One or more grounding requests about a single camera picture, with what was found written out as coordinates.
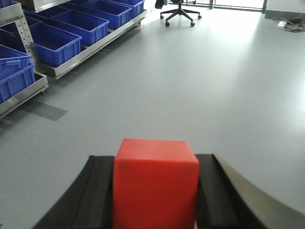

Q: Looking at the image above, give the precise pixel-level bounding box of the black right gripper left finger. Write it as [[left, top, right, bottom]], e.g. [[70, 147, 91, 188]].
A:
[[34, 156, 114, 229]]

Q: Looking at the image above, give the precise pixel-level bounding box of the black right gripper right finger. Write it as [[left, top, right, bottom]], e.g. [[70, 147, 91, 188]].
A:
[[196, 154, 305, 229]]

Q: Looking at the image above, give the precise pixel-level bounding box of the red cube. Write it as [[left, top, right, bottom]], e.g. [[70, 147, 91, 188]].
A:
[[112, 138, 199, 229]]

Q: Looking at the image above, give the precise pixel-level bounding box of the blue bin near left edge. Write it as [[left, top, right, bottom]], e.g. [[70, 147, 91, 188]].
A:
[[0, 45, 36, 103]]

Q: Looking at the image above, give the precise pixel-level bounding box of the blue bin on cart front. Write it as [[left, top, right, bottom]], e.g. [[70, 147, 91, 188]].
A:
[[30, 22, 81, 67]]

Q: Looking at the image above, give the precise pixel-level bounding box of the blue bin on cart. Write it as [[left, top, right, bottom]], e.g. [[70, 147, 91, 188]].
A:
[[113, 0, 144, 19], [48, 10, 110, 46], [30, 22, 81, 67], [81, 0, 132, 29]]

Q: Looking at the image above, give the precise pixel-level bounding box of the black office chair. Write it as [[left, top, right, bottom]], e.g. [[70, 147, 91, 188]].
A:
[[159, 0, 202, 27]]

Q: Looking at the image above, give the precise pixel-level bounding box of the steel low cart rack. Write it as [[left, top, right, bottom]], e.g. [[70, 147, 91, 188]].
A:
[[0, 0, 148, 120]]

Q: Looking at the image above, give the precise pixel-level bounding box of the cables pile on floor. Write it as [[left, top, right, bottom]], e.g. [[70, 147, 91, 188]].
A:
[[270, 16, 305, 33]]

